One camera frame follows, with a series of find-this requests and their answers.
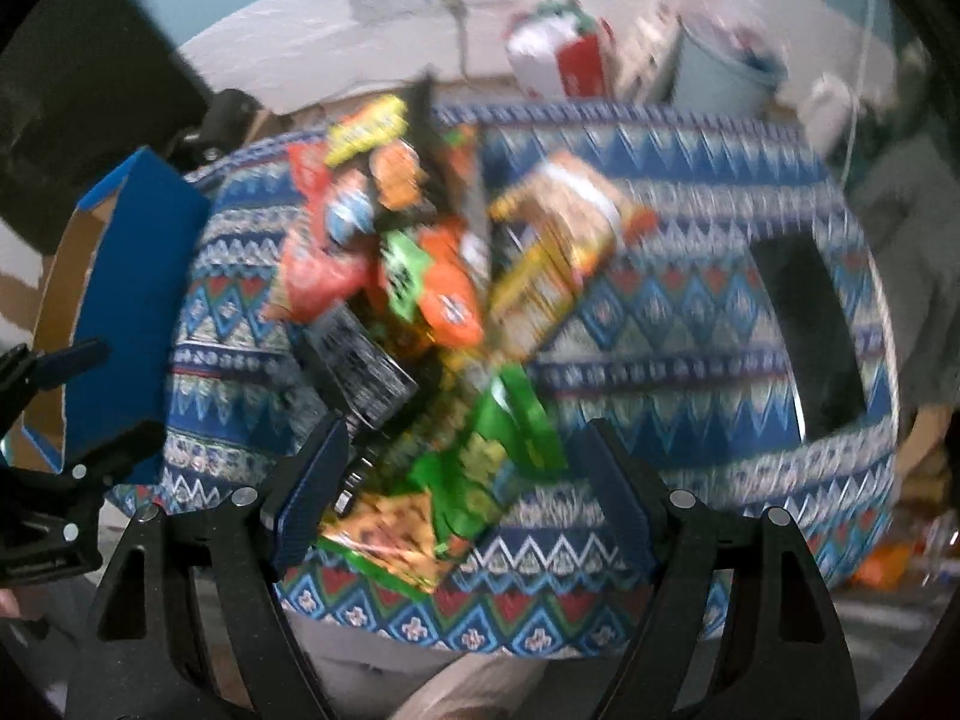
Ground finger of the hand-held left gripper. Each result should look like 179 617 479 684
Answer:
0 340 111 440
0 424 167 590

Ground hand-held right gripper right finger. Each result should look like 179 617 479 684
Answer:
587 418 862 720

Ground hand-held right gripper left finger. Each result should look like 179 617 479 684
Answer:
64 416 352 720

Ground yellow-green patterned snack packet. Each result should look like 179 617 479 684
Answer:
319 491 451 601

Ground blue cardboard box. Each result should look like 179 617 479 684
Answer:
30 148 211 485

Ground black white-print snack packet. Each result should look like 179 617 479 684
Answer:
300 304 417 428

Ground green snack packet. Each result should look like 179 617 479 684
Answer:
409 364 567 560

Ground orange green-splash snack packet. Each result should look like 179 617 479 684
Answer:
375 221 488 350

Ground red-orange snack packet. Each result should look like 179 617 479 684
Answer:
266 146 376 323

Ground large yellow snack packet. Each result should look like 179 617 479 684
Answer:
487 154 653 361

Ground orange chip-picture snack packet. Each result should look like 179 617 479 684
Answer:
375 142 430 211

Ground long black snack packet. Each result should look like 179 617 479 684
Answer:
405 75 488 241

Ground small yellow snack packet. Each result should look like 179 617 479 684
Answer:
326 97 410 166

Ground brown cardboard sheet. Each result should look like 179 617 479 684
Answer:
0 270 47 331

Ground blue patterned blanket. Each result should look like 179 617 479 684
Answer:
105 101 901 661

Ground black flat slab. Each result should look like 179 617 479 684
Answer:
750 235 867 440

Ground black panel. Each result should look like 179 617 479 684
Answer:
0 0 215 248

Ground black round device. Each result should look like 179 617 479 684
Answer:
169 88 260 166

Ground small brown cardboard box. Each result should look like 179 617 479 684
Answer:
244 109 293 147

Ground grey cloth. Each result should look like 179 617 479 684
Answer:
847 131 960 421

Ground light blue bin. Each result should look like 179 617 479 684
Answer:
671 11 788 115

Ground red and white paper bag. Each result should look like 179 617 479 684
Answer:
506 4 616 100

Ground white flattened cartons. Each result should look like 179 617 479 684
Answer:
615 0 683 102

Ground white plug with cable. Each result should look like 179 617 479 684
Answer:
441 0 472 82

